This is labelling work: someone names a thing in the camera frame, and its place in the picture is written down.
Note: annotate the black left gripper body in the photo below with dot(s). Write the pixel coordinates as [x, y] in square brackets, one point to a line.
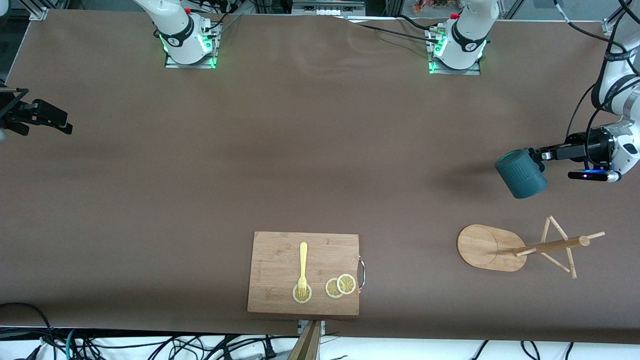
[595, 146]

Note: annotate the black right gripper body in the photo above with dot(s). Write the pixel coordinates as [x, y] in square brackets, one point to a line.
[11, 111]

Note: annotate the teal ribbed cup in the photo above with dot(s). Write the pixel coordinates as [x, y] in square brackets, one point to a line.
[522, 175]

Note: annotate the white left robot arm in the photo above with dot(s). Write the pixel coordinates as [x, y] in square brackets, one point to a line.
[470, 30]

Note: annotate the wooden mug rack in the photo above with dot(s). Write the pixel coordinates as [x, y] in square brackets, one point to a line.
[485, 247]

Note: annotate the lemon slice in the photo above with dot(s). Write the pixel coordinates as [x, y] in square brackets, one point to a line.
[331, 289]
[346, 284]
[296, 297]

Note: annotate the white power strip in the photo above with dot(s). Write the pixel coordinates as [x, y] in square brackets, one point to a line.
[327, 7]

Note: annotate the bamboo cutting board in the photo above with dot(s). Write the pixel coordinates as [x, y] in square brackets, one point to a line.
[275, 265]

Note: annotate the yellow plastic fork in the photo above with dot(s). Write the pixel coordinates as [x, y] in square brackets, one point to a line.
[303, 260]

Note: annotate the aluminium frame profile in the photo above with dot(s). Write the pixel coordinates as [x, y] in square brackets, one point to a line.
[609, 26]

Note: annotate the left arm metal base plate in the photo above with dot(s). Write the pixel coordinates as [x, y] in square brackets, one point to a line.
[457, 71]

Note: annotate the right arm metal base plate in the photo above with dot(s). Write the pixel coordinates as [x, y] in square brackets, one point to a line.
[190, 65]

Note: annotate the metal post bracket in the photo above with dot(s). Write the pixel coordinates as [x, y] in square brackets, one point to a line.
[321, 327]

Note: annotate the wooden post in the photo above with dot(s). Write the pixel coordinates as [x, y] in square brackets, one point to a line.
[307, 347]

